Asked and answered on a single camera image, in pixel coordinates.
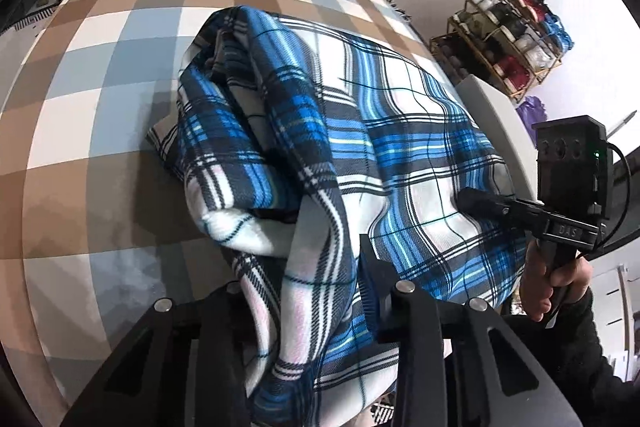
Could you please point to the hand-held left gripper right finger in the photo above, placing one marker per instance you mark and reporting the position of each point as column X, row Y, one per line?
column 369, row 292

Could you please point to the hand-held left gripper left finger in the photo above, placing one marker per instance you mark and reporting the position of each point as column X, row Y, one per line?
column 220, row 307

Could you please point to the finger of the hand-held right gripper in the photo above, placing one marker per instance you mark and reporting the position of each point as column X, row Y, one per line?
column 490, row 206

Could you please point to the blue plaid shirt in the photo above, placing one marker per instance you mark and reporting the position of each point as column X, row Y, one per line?
column 400, row 147

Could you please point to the person's right forearm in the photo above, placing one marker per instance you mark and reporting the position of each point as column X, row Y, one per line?
column 575, row 357

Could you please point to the person's right hand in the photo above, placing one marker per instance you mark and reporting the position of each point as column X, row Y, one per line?
column 535, row 277

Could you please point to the purple bag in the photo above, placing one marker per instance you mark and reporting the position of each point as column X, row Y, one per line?
column 530, row 114

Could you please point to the grey upholstered bed board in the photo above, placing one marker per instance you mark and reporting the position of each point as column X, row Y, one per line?
column 495, row 117

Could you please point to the wooden shoe rack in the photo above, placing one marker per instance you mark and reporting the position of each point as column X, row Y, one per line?
column 520, row 89

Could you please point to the white cabinet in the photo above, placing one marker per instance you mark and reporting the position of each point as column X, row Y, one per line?
column 615, row 307

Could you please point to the checked bed sheet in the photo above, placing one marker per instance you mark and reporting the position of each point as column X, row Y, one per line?
column 100, row 107

